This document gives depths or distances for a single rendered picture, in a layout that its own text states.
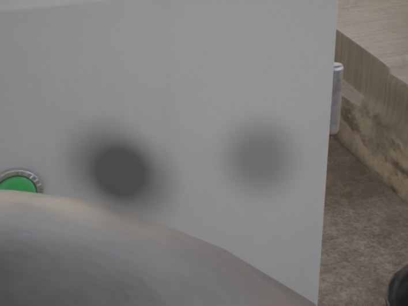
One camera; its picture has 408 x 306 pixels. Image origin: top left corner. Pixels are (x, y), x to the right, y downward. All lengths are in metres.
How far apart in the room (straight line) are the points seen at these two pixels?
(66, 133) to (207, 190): 0.10
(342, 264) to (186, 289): 2.36
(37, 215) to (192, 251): 0.03
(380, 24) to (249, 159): 2.53
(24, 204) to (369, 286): 2.29
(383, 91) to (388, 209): 0.34
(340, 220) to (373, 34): 0.63
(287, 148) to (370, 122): 2.30
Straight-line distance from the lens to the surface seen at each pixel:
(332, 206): 2.75
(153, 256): 0.16
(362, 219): 2.70
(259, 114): 0.56
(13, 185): 0.53
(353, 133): 2.97
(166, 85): 0.53
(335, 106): 0.59
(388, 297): 1.99
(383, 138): 2.83
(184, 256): 0.16
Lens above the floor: 1.41
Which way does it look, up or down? 28 degrees down
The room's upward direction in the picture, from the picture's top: straight up
